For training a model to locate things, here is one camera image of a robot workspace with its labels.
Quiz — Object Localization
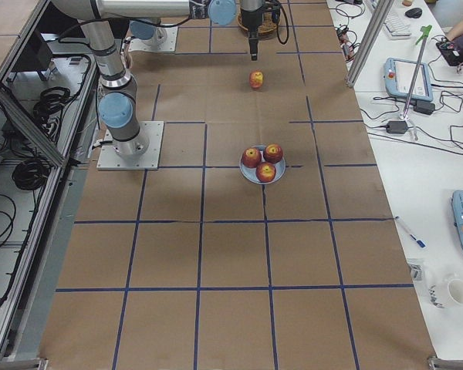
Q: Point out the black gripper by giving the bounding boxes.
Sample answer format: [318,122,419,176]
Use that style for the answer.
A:
[240,0,265,61]

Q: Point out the red yellow apple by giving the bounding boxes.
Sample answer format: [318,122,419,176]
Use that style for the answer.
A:
[248,70,264,89]

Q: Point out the brown wicker basket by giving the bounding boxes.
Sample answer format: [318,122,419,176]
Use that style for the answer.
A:
[237,12,281,39]

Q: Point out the red apple plate back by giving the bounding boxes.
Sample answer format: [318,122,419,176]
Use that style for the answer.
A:
[262,143,283,163]

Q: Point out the red apple plate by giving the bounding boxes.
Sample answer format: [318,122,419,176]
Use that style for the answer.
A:
[241,147,262,168]
[262,143,283,163]
[255,162,276,183]

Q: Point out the red apple plate left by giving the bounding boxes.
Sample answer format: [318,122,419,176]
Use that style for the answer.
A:
[241,147,262,168]

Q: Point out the red apple plate front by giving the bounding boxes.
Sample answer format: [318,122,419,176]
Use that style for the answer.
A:
[255,162,276,183]

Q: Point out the white keyboard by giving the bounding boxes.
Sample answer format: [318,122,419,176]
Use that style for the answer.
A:
[383,10,412,40]

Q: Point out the black computer mouse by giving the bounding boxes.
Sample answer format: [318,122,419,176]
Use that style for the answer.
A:
[404,7,423,19]

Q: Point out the black power adapter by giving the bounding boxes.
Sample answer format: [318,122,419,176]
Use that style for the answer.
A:
[385,120,408,135]

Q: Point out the green tipped metal rod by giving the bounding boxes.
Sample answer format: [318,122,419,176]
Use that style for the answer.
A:
[399,25,432,122]

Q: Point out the blue white pen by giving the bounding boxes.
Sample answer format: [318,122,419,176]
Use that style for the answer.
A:
[394,216,426,248]

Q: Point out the white mug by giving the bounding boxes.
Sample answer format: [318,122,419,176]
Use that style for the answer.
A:
[428,274,463,308]

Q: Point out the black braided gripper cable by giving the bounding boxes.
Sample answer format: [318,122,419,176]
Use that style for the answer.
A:
[268,0,290,45]

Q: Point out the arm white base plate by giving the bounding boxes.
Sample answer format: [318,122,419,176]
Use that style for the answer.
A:
[129,26,178,53]
[96,121,164,170]

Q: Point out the aluminium frame post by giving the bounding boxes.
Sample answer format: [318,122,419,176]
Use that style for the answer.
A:
[346,0,394,88]

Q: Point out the coiled black cables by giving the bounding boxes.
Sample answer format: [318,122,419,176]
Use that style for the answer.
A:
[11,156,53,192]

